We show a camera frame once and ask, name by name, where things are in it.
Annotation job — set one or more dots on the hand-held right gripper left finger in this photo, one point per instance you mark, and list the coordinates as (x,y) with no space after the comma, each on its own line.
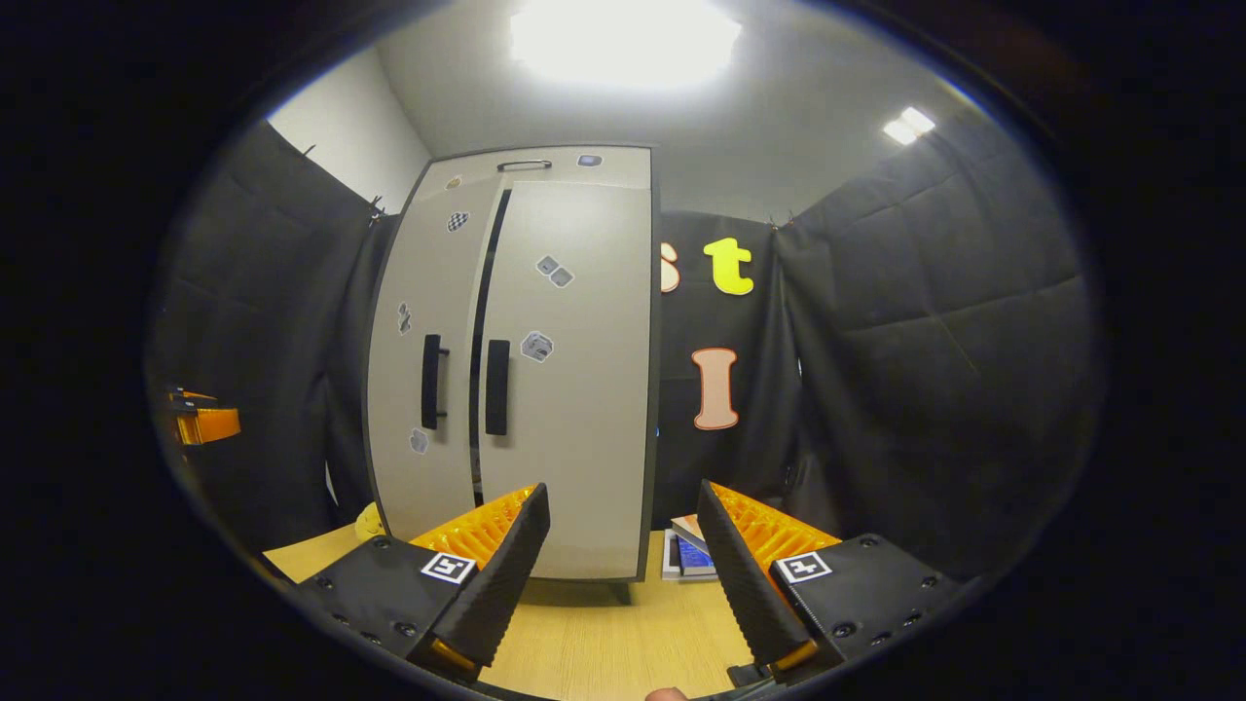
(496,584)

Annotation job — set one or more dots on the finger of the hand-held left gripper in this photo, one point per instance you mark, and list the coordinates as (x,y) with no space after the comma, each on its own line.
(209,425)

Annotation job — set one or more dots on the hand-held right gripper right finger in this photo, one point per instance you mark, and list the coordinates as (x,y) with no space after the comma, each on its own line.
(745,584)

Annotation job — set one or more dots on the grey shoe cabinet door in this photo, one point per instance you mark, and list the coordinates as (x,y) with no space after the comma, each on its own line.
(584,438)
(428,273)

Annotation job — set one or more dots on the grey shoe cabinet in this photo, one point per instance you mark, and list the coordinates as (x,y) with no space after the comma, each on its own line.
(555,161)

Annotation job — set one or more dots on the small book stack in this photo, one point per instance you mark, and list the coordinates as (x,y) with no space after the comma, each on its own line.
(691,555)

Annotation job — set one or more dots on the yellow plush toy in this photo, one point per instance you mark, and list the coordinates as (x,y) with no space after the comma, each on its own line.
(368,524)

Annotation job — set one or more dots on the black backdrop cloth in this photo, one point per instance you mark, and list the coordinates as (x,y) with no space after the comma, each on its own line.
(925,370)

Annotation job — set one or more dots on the small ceiling light panel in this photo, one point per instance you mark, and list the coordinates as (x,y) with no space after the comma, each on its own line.
(908,125)

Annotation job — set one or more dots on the large ceiling light panel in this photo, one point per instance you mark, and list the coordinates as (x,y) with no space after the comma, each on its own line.
(623,39)

